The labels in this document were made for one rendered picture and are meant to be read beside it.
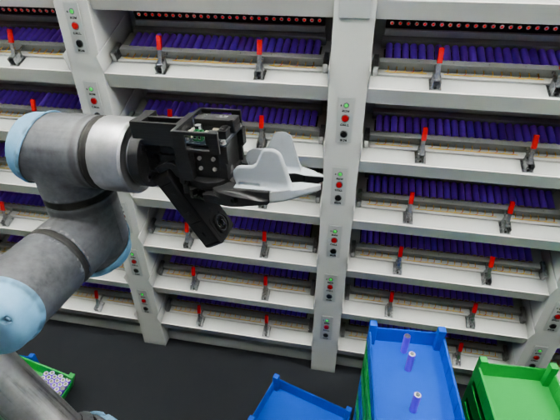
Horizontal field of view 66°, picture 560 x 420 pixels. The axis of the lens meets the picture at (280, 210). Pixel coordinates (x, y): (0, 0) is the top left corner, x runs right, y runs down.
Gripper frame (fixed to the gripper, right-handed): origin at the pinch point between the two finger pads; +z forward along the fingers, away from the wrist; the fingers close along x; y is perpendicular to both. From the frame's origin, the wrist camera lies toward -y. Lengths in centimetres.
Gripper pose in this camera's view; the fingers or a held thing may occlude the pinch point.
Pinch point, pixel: (310, 187)
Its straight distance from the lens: 47.1
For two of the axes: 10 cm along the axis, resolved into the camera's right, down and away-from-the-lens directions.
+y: -0.5, -8.4, -5.5
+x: 2.7, -5.4, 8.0
